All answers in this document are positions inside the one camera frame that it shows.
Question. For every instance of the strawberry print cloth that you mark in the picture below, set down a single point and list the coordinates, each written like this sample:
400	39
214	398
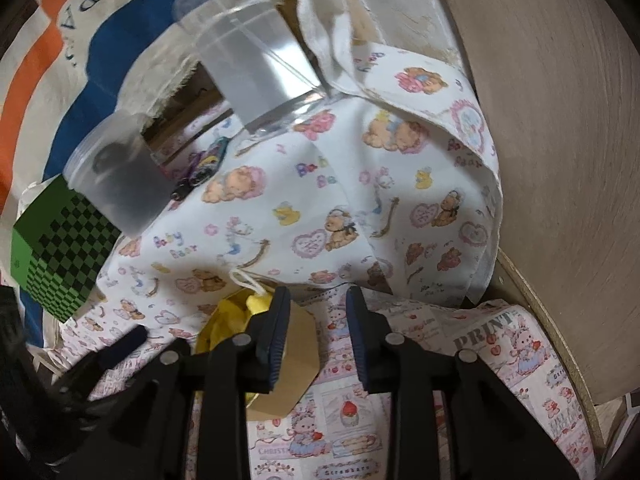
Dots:
500	360

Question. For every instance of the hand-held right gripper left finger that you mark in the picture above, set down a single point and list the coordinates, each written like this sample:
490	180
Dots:
277	342

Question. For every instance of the translucent plastic jar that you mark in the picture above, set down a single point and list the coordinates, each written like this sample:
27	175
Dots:
125	190

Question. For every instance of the green checkered tissue box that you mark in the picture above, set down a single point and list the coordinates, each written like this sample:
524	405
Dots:
60	255

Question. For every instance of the bear print cloth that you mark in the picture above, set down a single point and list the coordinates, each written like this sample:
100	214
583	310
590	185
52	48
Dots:
350	185

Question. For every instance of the yellow cloth pouch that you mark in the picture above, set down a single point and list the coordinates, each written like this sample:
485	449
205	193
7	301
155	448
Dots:
227	317

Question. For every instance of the striped printed cloth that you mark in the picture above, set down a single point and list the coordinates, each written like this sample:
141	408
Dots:
45	60

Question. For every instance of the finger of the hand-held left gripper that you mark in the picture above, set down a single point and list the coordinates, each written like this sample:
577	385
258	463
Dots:
122	346

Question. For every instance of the round wooden board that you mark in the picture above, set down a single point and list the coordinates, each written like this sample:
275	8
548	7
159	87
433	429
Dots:
565	135

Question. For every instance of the black hair clips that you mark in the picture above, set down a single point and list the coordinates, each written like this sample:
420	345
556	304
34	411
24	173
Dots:
200	172

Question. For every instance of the clear spray bottle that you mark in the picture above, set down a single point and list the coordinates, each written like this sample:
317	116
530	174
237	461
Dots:
250	50

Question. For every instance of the gold octagonal box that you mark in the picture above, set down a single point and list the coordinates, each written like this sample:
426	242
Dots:
300	355

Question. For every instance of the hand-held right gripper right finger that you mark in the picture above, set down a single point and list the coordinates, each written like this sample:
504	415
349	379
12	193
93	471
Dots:
357	345

